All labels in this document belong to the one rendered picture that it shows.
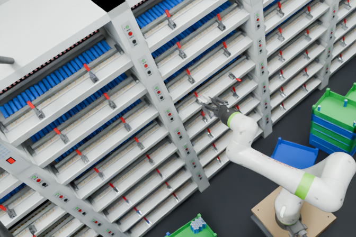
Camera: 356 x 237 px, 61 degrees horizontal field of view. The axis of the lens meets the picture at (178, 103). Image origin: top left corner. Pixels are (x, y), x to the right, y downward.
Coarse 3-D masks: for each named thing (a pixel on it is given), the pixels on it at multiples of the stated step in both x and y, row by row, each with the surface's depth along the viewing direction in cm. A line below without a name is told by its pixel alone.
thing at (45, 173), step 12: (24, 156) 130; (36, 168) 136; (24, 180) 136; (48, 180) 144; (48, 192) 148; (72, 192) 158; (60, 204) 157; (72, 204) 162; (84, 204) 168; (84, 216) 173; (96, 216) 180; (96, 228) 186
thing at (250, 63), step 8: (248, 56) 191; (240, 64) 192; (248, 64) 192; (232, 72) 190; (240, 72) 190; (216, 80) 189; (224, 80) 188; (232, 80) 188; (216, 88) 186; (224, 88) 187; (216, 96) 188; (184, 104) 183; (192, 104) 183; (184, 112) 181; (192, 112) 181; (184, 120) 181
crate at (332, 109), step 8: (328, 88) 212; (328, 96) 217; (336, 96) 212; (320, 104) 215; (328, 104) 213; (336, 104) 211; (352, 104) 207; (312, 112) 211; (320, 112) 205; (328, 112) 209; (336, 112) 207; (344, 112) 206; (352, 112) 204; (328, 120) 205; (336, 120) 199; (344, 120) 202; (352, 120) 201; (344, 128) 199; (352, 128) 193
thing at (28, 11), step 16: (16, 0) 151; (32, 0) 145; (48, 0) 140; (64, 0) 136; (80, 0) 131; (0, 16) 144; (16, 16) 138; (32, 16) 134; (48, 16) 129; (0, 32) 133; (16, 32) 128; (0, 48) 123; (80, 48) 140
